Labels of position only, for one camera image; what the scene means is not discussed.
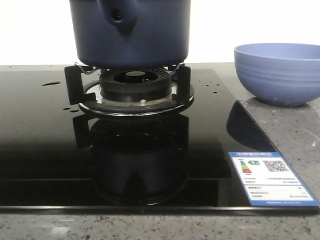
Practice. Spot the dark blue cooking pot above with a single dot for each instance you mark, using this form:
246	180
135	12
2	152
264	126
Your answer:
131	34

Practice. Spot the black metal pot support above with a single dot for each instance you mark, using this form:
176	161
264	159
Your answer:
88	97

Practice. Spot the light blue ribbed bowl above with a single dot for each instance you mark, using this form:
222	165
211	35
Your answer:
281	74

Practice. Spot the blue energy label sticker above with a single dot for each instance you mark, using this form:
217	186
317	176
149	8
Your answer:
269	181

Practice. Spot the black glass gas cooktop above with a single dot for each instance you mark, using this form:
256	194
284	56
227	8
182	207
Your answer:
54	158

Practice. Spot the black gas burner head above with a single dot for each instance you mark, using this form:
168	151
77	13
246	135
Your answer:
131	86

